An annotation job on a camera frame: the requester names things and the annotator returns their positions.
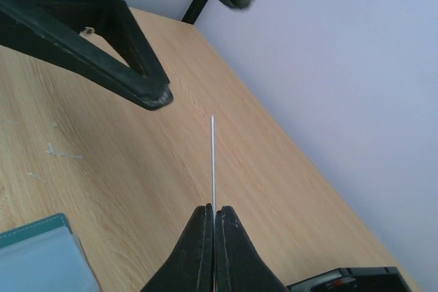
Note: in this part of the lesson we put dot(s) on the teal leather card holder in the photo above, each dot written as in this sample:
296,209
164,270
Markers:
45,255

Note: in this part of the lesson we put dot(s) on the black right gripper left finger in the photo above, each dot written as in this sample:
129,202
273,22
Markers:
189,266

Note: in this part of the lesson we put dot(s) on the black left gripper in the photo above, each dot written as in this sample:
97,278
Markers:
97,39

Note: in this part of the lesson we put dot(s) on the black plastic bin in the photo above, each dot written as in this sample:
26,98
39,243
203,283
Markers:
352,279

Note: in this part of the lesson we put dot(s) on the blue patterned card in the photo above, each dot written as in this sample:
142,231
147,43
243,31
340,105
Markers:
213,164

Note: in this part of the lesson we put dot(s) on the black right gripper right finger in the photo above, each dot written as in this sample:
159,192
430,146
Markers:
238,265

